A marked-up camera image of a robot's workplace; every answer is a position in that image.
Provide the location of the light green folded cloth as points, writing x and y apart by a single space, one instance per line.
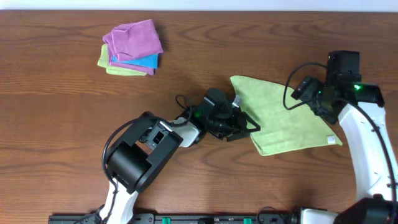
113 70

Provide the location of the purple folded cloth on top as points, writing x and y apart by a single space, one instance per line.
134 40

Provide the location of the light green cloth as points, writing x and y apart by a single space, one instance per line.
113 70
281 130

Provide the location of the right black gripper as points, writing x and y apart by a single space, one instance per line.
326 116

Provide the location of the blue folded cloth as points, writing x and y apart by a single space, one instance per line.
150 61

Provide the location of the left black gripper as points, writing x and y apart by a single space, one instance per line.
236 123

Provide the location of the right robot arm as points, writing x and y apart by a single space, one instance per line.
359 109

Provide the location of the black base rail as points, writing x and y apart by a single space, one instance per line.
148 218

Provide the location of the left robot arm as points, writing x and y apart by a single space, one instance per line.
135 154

